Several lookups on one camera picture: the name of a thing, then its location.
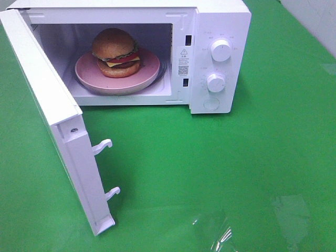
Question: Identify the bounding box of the toy burger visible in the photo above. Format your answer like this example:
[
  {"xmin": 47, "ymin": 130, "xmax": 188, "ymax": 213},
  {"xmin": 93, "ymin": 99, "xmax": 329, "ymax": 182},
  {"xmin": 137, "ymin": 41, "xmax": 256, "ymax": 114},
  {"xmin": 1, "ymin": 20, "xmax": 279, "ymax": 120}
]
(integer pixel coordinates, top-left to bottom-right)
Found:
[{"xmin": 92, "ymin": 28, "xmax": 141, "ymax": 78}]

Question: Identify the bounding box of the pink round plate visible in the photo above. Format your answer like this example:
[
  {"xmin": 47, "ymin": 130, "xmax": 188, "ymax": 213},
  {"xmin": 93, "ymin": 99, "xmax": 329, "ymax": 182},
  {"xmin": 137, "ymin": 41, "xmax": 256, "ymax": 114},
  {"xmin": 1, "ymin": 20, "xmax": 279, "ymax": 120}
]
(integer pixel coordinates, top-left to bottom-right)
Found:
[{"xmin": 75, "ymin": 46, "xmax": 161, "ymax": 96}]

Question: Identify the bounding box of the white microwave door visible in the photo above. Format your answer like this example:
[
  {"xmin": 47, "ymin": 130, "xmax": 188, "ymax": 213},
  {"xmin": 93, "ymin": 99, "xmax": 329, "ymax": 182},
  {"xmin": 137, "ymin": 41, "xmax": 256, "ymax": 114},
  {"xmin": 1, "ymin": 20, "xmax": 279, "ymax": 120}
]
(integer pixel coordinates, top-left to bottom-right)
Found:
[{"xmin": 1, "ymin": 9, "xmax": 120, "ymax": 235}]

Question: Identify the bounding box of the lower white microwave knob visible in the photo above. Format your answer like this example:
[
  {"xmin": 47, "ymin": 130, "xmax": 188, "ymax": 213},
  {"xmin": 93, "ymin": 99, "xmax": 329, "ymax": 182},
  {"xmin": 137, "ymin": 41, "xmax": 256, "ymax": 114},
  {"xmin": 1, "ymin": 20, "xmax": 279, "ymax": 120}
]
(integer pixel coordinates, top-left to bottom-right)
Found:
[{"xmin": 207, "ymin": 73, "xmax": 226, "ymax": 93}]

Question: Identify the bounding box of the white microwave knob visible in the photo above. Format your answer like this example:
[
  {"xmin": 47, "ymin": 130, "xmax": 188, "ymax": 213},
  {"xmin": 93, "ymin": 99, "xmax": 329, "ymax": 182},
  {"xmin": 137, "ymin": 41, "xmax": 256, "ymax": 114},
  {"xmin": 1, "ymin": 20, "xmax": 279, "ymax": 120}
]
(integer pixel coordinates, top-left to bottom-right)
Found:
[
  {"xmin": 211, "ymin": 38, "xmax": 232, "ymax": 62},
  {"xmin": 207, "ymin": 73, "xmax": 226, "ymax": 93}
]

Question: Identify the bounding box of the white microwave oven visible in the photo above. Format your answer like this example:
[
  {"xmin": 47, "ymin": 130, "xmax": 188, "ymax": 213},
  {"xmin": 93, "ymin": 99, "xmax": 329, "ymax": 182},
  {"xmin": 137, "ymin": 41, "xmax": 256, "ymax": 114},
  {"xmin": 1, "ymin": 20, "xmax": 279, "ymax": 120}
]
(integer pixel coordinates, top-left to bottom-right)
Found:
[{"xmin": 6, "ymin": 1, "xmax": 251, "ymax": 113}]

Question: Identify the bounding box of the upper white microwave knob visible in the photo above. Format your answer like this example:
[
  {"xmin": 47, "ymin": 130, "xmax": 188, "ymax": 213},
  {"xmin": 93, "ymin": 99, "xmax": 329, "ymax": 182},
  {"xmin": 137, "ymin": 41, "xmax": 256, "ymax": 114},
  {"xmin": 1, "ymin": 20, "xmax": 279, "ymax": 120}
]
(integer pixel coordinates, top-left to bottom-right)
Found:
[{"xmin": 211, "ymin": 38, "xmax": 232, "ymax": 62}]

